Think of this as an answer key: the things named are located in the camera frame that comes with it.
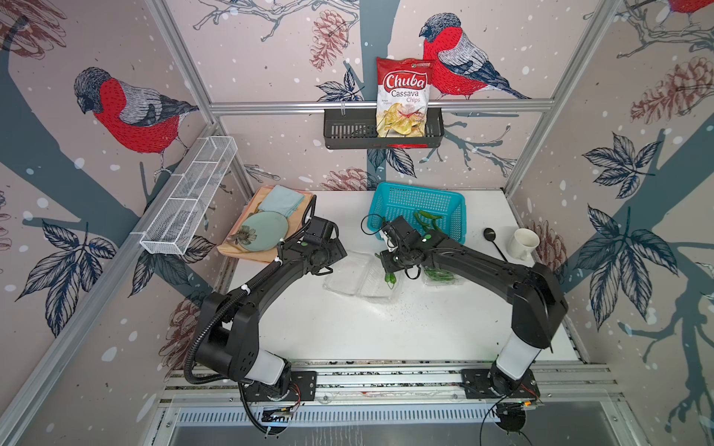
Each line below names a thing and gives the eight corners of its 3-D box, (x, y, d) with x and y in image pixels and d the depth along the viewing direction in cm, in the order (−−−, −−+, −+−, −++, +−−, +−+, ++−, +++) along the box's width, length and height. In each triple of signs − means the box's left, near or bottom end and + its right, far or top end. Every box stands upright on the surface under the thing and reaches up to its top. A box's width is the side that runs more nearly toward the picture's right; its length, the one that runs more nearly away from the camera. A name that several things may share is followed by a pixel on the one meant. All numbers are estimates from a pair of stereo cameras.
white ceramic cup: (502, 254, 100) (510, 242, 94) (511, 237, 105) (520, 225, 99) (522, 265, 97) (532, 254, 91) (531, 247, 102) (541, 235, 96)
